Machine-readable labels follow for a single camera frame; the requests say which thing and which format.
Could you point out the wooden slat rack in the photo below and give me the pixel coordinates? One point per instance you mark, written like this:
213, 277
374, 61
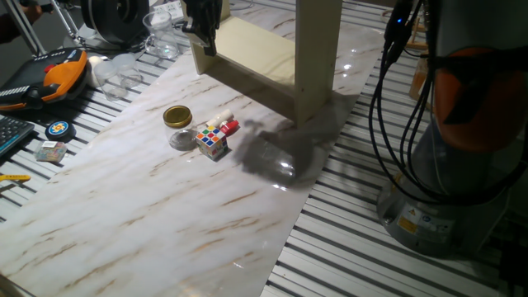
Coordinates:
416, 43

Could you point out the operator bare hand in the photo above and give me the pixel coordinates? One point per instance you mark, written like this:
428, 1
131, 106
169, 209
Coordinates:
34, 12

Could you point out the forearm in dark red sleeve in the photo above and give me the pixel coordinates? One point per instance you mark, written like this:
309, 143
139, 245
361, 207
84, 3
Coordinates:
10, 29

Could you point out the orange black teach pendant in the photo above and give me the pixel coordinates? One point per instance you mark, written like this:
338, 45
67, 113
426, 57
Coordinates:
62, 78

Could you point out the white ball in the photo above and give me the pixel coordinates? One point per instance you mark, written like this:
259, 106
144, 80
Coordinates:
93, 66

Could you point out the clear glass beaker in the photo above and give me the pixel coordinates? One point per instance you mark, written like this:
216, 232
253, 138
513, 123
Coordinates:
161, 35

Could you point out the glass jar gold lid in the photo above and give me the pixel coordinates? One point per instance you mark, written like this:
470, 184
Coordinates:
179, 128

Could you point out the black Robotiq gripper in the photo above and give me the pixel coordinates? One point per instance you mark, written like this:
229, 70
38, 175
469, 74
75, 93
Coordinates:
203, 10

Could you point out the marble patterned mat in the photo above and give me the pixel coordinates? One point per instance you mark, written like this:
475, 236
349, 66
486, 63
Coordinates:
165, 214

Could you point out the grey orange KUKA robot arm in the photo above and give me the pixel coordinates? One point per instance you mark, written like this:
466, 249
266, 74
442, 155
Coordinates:
466, 165

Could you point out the round black puck blue logo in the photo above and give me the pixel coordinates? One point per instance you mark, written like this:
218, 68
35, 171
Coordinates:
60, 130

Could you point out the small red object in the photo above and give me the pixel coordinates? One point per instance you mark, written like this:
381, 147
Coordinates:
230, 128

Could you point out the clear box coloured clips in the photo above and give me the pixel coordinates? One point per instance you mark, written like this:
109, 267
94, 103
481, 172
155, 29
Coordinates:
50, 152

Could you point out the clear plastic cup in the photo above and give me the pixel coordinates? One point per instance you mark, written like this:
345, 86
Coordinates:
109, 80
130, 70

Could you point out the silver metal stand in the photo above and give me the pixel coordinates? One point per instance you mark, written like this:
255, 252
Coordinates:
72, 29

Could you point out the cream wooden shelf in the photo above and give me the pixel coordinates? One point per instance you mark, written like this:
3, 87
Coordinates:
315, 62

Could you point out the white power strip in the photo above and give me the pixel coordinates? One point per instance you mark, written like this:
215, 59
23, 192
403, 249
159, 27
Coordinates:
167, 9

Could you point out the black filament spool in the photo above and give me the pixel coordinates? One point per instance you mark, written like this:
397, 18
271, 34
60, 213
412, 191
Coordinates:
115, 18

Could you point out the aluminium profile pole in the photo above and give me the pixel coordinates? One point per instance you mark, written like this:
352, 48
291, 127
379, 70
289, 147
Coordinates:
26, 29

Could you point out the multicoloured Rubik's cube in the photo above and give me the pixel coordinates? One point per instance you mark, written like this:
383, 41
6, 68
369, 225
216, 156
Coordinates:
212, 143

